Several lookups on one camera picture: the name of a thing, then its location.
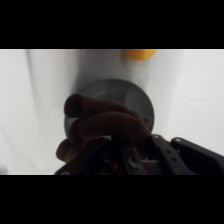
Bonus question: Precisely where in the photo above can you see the yellow lemon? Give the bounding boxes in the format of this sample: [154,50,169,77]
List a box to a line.
[123,49,158,62]

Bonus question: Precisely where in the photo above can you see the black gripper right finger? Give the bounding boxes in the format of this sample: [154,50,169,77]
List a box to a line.
[149,134,224,176]

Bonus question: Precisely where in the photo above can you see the brown plush deer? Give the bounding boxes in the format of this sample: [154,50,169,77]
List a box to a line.
[55,93,153,165]

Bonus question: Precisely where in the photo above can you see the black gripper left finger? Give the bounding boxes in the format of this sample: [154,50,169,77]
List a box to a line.
[54,135,149,176]

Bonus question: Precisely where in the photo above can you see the grey bowl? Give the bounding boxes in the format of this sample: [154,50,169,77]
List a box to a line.
[62,78,156,145]

